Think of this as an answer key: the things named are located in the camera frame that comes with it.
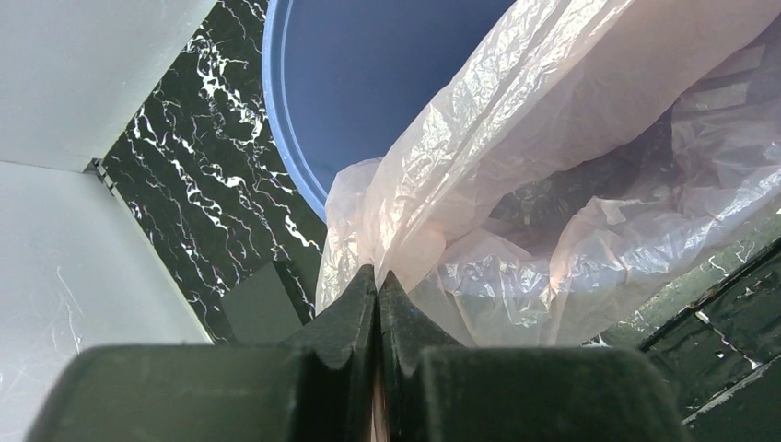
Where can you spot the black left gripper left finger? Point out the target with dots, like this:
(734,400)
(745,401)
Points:
(316,385)

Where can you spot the blue plastic trash bin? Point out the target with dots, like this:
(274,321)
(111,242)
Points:
(342,79)

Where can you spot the black rectangular block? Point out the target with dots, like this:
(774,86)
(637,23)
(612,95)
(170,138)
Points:
(268,306)

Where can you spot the pink plastic trash bag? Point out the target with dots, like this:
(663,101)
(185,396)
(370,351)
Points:
(585,155)

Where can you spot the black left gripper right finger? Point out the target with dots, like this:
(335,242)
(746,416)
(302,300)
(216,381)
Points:
(437,389)

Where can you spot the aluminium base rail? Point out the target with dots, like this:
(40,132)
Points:
(721,355)

